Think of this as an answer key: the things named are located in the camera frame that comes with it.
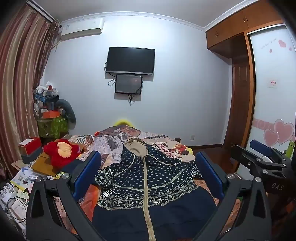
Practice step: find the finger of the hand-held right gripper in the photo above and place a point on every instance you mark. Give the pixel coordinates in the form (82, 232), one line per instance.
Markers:
(245, 157)
(261, 146)

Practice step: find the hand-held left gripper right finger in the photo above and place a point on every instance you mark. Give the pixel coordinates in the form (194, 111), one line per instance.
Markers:
(209, 176)

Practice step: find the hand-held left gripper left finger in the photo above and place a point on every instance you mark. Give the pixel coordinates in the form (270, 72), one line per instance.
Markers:
(86, 176)

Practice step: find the navy patterned hooded jacket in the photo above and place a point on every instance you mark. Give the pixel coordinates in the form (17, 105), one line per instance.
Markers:
(161, 185)

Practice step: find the pile of clothes and bags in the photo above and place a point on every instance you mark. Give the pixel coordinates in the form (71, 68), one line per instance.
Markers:
(46, 92)

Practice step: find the green bottle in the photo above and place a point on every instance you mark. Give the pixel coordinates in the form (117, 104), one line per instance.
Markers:
(290, 149)

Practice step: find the red plush toy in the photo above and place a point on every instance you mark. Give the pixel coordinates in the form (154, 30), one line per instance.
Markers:
(60, 153)

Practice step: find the printed blanket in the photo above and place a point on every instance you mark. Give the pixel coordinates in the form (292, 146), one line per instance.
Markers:
(111, 143)

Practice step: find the brown cardboard sheet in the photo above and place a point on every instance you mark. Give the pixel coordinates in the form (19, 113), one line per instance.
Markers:
(45, 164)

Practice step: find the wooden wardrobe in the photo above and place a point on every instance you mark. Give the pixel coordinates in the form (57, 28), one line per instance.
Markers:
(240, 92)

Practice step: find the dark grey box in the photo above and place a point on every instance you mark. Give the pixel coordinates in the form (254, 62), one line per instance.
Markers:
(31, 158)

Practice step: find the pile of papers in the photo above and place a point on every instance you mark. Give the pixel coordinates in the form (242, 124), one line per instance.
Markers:
(25, 178)

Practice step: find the white door notice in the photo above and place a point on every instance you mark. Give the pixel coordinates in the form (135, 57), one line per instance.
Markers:
(272, 83)

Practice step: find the red box with white lid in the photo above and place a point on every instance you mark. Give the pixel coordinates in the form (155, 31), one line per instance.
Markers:
(31, 143)

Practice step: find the yellow cushion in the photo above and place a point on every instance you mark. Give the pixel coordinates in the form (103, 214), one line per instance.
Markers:
(122, 122)

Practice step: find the grey bolster pillow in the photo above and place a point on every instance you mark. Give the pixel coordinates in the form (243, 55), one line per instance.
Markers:
(69, 111)

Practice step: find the orange box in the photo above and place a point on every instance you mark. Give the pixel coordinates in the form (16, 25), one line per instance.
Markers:
(50, 114)

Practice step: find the striped red-brown curtain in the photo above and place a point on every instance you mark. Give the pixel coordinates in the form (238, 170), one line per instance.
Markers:
(18, 81)

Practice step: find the white air conditioner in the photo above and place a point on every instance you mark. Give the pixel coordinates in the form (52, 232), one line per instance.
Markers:
(81, 29)

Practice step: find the curtain rod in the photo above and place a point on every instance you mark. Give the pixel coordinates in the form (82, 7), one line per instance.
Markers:
(39, 10)

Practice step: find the white wall socket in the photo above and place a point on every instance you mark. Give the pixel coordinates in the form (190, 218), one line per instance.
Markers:
(191, 137)

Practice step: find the wooden bed frame post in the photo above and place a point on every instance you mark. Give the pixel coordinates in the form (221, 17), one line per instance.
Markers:
(177, 139)

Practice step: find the small black wall monitor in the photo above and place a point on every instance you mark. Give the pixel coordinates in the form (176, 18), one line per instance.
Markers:
(128, 83)

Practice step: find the large black wall television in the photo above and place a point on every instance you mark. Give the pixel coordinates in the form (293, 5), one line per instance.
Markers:
(130, 60)

